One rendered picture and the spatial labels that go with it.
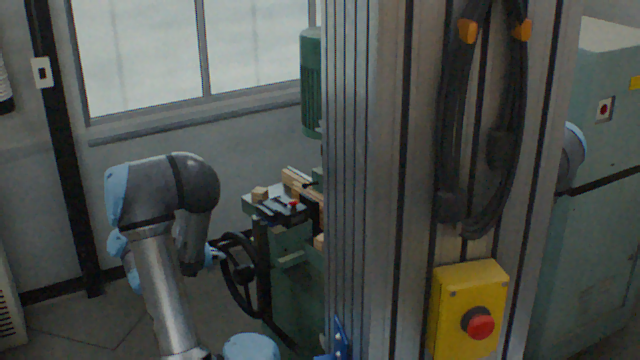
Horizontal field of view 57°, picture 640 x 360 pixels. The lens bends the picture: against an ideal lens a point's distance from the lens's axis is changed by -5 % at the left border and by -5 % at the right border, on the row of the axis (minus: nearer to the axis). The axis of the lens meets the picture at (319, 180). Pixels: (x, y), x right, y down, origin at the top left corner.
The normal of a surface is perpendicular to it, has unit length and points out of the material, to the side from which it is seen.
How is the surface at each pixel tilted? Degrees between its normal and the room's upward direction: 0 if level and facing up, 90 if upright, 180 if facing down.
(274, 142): 90
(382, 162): 90
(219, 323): 0
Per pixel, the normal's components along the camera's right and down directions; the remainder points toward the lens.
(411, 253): 0.24, 0.44
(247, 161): 0.48, 0.39
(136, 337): -0.01, -0.89
